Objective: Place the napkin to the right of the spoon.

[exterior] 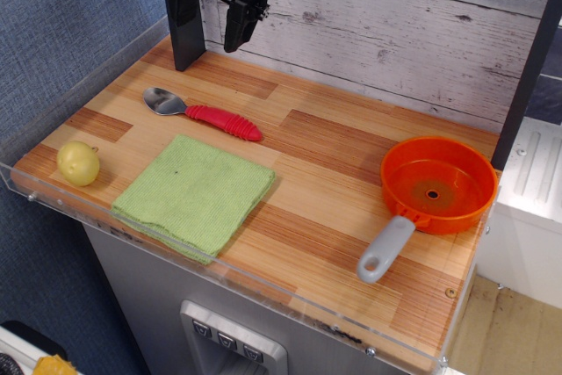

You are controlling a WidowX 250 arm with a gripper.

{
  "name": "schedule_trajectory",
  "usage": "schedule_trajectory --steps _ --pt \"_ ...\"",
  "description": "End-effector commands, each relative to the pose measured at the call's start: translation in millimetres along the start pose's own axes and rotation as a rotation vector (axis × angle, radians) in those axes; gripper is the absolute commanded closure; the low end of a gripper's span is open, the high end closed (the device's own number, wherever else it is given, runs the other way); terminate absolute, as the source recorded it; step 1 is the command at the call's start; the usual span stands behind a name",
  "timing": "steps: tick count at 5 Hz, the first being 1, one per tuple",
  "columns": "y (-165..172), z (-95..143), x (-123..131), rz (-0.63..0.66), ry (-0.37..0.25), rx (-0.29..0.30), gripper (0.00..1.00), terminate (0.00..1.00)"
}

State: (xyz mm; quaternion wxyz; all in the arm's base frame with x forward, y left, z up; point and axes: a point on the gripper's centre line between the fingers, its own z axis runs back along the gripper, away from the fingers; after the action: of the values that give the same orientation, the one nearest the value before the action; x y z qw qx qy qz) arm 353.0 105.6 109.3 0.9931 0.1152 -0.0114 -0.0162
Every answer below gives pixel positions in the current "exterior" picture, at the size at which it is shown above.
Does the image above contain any yellow object bottom corner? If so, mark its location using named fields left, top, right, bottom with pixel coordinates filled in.
left=32, top=355, right=78, bottom=375

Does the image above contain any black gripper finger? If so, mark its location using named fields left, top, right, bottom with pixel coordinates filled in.
left=224, top=0, right=269, bottom=53

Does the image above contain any grey toy fridge cabinet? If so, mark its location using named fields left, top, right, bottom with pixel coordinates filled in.
left=85, top=226, right=401, bottom=374

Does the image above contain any silver dispenser button panel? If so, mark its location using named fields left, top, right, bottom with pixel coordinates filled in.
left=180, top=300, right=289, bottom=374

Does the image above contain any orange pot grey handle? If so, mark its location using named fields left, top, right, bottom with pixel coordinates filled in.
left=357, top=136, right=498, bottom=284

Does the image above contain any dark frame post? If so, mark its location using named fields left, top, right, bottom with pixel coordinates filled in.
left=491, top=0, right=561, bottom=171
left=165, top=0, right=205, bottom=71

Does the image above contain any dark left frame post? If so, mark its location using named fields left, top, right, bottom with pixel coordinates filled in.
left=165, top=0, right=205, bottom=71

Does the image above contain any red handled metal spoon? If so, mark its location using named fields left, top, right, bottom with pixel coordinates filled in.
left=142, top=87, right=263, bottom=141

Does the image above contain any yellow toy potato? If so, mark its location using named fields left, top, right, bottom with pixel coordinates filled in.
left=56, top=141, right=100, bottom=187

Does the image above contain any clear acrylic table guard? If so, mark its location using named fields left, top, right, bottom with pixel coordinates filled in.
left=1, top=23, right=498, bottom=374

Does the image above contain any green cloth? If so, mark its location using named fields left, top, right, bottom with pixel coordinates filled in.
left=112, top=135, right=276, bottom=265

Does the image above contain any dark right frame post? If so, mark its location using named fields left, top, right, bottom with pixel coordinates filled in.
left=491, top=0, right=561, bottom=171

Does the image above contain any white toy sink unit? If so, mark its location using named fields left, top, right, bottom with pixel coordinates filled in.
left=476, top=117, right=561, bottom=308

